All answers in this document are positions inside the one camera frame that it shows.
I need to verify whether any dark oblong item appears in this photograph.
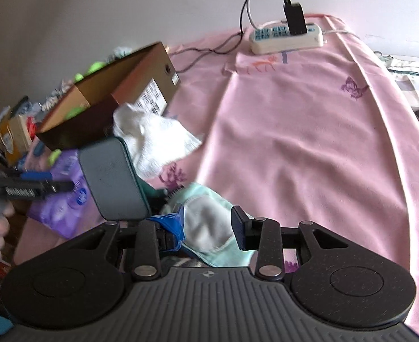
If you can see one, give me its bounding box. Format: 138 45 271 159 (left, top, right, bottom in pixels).
11 95 30 115

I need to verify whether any yellow box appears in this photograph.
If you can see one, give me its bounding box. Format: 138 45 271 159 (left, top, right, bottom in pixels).
6 114 33 164

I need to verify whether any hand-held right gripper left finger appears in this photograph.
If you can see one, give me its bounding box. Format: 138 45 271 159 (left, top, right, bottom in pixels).
61 203 186 281

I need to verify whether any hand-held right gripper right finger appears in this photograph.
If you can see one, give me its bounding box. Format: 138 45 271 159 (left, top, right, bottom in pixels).
231 205 350 281

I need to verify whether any black charger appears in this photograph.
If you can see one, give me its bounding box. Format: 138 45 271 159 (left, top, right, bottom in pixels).
282 0 308 37

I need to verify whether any white glove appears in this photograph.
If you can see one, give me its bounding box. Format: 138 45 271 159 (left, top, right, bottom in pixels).
54 80 75 97
40 93 59 112

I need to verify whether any mint green towel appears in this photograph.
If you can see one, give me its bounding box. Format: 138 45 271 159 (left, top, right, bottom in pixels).
159 182 258 268

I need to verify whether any white towel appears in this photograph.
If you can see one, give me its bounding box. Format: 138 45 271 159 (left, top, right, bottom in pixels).
112 103 203 179

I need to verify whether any lime green plush toy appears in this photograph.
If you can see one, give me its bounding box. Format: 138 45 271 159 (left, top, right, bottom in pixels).
74 61 106 82

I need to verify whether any purple wipes pack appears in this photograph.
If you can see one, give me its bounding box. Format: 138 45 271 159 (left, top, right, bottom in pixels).
27 149 101 240

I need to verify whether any black cable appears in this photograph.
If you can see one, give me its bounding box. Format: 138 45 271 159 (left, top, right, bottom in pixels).
169 0 292 74

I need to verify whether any pink bedsheet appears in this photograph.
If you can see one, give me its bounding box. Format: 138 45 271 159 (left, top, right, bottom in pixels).
13 14 419 335

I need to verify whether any brown cardboard box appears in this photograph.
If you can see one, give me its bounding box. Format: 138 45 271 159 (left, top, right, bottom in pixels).
35 42 181 150

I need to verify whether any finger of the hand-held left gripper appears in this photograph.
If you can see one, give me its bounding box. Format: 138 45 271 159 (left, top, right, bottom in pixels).
0 169 55 182
0 180 75 201

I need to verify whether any pale patterned cloth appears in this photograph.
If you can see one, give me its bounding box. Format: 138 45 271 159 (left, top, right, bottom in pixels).
373 52 419 107

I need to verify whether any white power strip cord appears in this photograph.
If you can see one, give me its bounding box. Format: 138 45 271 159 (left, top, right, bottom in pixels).
321 28 353 37

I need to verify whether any white power strip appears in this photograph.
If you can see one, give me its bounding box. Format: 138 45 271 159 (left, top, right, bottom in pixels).
248 21 325 55

